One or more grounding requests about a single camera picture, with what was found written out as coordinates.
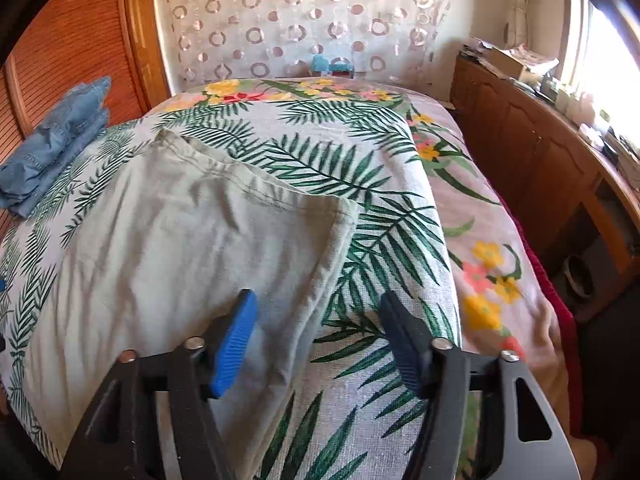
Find sheer circle patterned curtain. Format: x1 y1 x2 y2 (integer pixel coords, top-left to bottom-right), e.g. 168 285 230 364
152 0 458 93

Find window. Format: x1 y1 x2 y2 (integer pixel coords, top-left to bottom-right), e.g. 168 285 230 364
560 0 640 136

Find wooden cabinet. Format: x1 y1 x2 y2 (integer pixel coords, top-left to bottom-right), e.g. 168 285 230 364
450 55 640 311

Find open cardboard box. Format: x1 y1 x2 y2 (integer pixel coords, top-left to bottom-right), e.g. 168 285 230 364
487 45 532 79

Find tied window curtain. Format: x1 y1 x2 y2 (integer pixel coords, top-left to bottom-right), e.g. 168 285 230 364
502 0 532 46

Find floral printed blanket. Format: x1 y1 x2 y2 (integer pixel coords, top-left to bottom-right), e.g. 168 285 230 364
165 77 568 480

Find pile of newspapers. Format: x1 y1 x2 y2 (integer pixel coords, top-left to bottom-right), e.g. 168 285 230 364
515 44 559 68

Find palm leaf printed blanket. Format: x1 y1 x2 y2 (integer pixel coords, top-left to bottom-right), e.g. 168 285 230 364
0 97 463 480

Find wooden slatted wardrobe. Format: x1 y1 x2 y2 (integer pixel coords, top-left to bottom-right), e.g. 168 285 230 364
0 0 173 241

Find blue denim jeans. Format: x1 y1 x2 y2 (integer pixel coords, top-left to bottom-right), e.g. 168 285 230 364
0 76 112 218

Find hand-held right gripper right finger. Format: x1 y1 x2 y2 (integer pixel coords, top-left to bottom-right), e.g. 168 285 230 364
377 290 583 480

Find khaki pants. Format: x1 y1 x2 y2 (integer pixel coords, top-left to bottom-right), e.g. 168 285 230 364
37 127 362 480

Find dark bowl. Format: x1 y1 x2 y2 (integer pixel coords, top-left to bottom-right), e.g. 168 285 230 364
562 255 596 301

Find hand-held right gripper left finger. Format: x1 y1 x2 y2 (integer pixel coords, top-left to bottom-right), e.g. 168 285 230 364
59 288 259 480

